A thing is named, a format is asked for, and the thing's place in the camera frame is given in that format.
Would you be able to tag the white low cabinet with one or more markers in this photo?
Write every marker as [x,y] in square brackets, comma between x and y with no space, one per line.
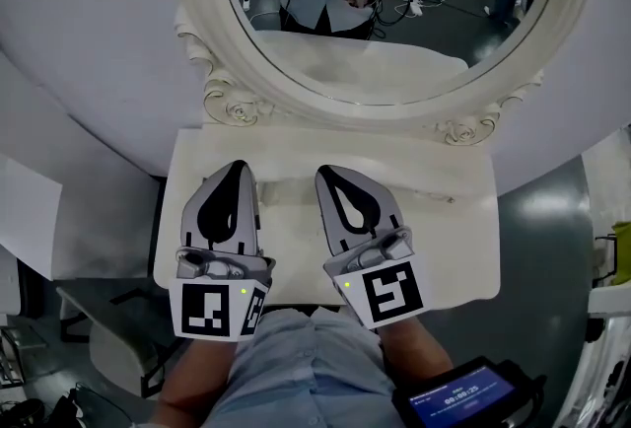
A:
[29,219]

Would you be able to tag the person's right forearm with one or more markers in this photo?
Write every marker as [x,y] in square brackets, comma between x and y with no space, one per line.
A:
[416,352]

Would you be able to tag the white ornate dressing table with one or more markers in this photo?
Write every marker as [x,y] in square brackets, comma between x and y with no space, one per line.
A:
[443,243]

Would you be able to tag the person's light blue shirt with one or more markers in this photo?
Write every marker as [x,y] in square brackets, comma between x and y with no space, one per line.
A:
[305,367]

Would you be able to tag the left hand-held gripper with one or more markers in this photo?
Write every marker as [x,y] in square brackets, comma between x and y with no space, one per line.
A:
[207,307]

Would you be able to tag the white side table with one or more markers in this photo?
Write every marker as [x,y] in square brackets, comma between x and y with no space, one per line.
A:
[611,300]

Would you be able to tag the grey chair black legs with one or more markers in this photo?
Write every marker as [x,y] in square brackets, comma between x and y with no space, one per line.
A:
[113,347]

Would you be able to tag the oval mirror carved cream frame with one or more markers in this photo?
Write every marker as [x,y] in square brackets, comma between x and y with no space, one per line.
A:
[276,86]

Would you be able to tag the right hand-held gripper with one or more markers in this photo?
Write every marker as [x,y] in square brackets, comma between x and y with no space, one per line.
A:
[389,293]

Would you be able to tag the person's left forearm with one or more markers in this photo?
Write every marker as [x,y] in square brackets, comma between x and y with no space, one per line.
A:
[192,381]

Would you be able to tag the black wrist-worn screen device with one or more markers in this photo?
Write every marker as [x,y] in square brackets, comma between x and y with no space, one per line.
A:
[458,401]

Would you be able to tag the white cluttered storage rack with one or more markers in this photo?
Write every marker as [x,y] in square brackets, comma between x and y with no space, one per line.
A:
[601,377]

